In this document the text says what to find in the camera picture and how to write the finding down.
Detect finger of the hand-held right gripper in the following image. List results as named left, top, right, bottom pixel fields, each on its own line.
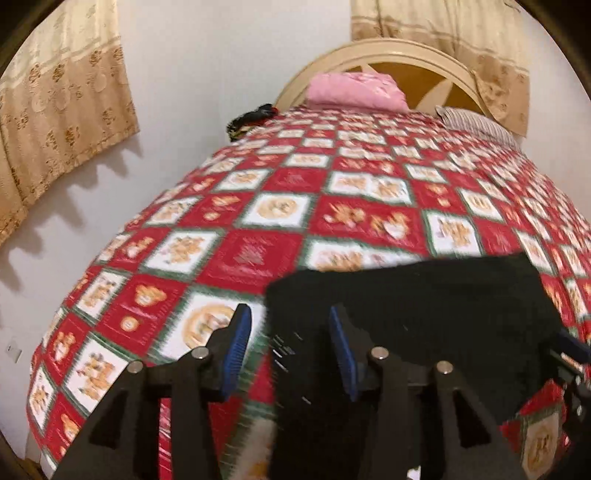
left=549, top=329, right=591, bottom=384

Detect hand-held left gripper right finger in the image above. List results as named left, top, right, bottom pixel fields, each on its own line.
left=329, top=304, right=527, bottom=480

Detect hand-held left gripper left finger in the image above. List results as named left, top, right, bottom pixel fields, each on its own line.
left=53, top=302, right=254, bottom=480

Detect black pants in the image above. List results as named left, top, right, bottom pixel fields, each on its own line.
left=267, top=253, right=575, bottom=480

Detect red checked printed bedsheet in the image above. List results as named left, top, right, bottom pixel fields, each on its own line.
left=28, top=104, right=591, bottom=480

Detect dark cloth bundle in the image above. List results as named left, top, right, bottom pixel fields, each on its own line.
left=226, top=105, right=278, bottom=141

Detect striped pillow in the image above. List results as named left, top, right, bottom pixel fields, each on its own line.
left=436, top=106, right=522, bottom=148

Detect pink pillow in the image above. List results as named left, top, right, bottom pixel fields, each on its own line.
left=305, top=71, right=411, bottom=112

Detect beige patterned curtain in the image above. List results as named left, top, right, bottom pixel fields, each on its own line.
left=0, top=0, right=140, bottom=245
left=351, top=0, right=532, bottom=137

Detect cream wooden headboard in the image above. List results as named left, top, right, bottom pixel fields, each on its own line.
left=274, top=39, right=527, bottom=139

